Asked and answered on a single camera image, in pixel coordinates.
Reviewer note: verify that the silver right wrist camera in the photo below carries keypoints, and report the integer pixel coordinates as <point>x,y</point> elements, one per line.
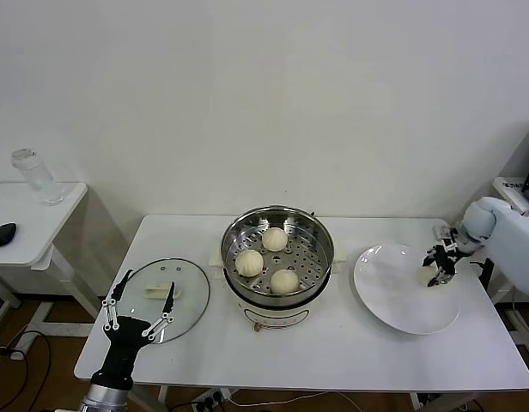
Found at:
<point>444,234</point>

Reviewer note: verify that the black power adapter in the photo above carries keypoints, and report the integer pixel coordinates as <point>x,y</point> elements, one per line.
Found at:
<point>486,274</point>

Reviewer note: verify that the white steamed baozi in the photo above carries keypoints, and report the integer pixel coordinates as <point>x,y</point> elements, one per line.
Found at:
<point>249,262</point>
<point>284,281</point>
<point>274,239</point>
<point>427,274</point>

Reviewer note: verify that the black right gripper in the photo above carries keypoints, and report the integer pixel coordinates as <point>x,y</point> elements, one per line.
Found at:
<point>445,257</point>

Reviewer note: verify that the white electric cooker pot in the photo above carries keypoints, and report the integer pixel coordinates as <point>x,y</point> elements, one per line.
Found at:
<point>273,315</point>

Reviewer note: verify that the white side table with mouse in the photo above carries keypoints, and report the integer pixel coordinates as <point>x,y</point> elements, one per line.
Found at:
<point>32,240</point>

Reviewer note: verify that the black computer mouse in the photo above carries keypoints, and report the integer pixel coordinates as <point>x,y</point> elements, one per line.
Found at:
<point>2,234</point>

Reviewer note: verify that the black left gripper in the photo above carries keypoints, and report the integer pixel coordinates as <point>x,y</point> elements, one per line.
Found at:
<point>123,347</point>

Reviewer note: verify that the stainless steel steamer basket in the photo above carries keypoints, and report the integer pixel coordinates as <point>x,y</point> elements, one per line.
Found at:
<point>307,257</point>

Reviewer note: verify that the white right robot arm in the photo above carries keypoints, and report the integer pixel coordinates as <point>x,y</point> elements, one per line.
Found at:
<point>513,249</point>

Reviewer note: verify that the clear glass jar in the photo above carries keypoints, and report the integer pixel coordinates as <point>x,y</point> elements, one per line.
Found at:
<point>37,176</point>

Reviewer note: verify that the wooden cooker knob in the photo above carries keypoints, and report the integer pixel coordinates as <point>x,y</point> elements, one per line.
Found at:
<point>257,328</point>

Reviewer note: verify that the white round plate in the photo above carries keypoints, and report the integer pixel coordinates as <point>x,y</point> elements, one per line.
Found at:
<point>380,283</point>

